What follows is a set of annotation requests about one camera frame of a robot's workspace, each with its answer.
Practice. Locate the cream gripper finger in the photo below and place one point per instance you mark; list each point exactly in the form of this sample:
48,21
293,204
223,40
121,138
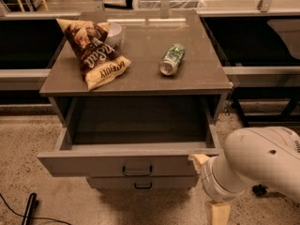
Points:
218,213
198,161

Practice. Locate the grey top drawer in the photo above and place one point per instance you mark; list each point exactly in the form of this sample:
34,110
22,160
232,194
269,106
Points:
132,137

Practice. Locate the grey drawer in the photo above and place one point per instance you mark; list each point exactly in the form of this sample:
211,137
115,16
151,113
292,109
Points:
132,137
148,182

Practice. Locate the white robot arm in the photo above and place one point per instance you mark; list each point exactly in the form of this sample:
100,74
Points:
221,182

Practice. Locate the grey drawer cabinet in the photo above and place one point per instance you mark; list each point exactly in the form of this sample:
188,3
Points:
145,39

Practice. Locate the grey bottom drawer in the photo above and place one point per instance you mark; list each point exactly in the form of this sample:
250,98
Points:
148,182

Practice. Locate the black office chair base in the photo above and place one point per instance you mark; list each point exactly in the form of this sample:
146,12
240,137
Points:
268,156

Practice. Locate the green soda can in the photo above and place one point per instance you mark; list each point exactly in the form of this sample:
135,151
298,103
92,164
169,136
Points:
171,60

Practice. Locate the brown and yellow chip bag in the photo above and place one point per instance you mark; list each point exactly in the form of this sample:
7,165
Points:
100,63

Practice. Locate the white bowl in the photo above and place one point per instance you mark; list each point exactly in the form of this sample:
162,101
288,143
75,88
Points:
114,36

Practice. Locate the black bar on floor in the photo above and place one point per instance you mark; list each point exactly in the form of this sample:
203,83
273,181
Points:
32,203

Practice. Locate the white wire basket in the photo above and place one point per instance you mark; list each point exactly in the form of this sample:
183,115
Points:
173,4

